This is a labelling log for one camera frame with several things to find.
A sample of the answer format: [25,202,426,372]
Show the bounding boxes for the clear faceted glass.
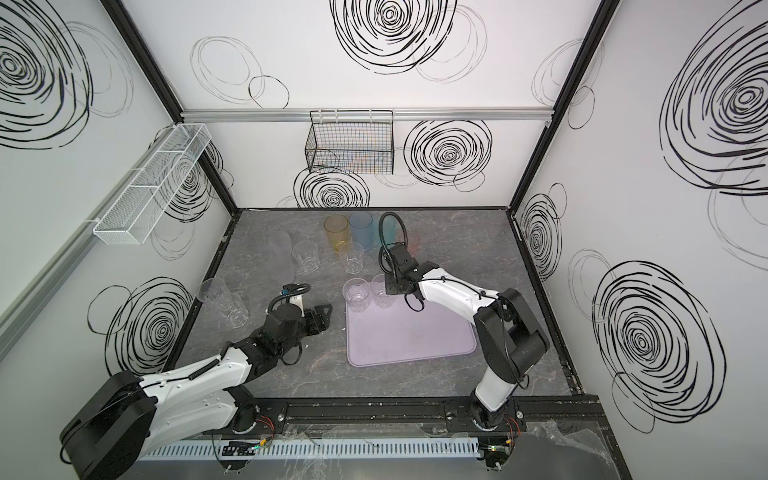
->
[342,278,371,313]
[292,240,320,273]
[219,293,249,329]
[369,273,396,309]
[339,242,365,274]

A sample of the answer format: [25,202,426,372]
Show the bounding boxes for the lilac plastic tray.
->
[346,296,477,368]

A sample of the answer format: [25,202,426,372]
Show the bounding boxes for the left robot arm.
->
[60,303,333,479]

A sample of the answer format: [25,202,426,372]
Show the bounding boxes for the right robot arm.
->
[378,242,550,431]

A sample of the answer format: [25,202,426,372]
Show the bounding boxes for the pink short glass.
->
[406,230,421,257]

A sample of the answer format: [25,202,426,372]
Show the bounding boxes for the teal tall glass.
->
[374,215,398,248]

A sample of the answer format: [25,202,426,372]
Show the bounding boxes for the frosted clear tall glass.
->
[268,230,295,285]

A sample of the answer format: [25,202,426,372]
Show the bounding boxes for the blue tall glass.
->
[348,211,374,251]

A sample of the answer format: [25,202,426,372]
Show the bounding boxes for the yellow tall glass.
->
[323,214,351,254]

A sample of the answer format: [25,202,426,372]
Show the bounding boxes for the clear plain cup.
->
[197,277,236,318]

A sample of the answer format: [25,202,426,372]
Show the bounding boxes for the white mesh shelf basket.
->
[93,123,211,245]

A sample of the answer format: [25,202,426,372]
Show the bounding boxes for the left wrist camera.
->
[282,284,305,304]

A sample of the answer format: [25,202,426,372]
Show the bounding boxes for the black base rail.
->
[255,395,605,433]

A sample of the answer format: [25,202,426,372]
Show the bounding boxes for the black wire basket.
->
[304,109,395,175]

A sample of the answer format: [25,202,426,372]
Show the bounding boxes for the white slotted cable duct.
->
[142,437,480,461]

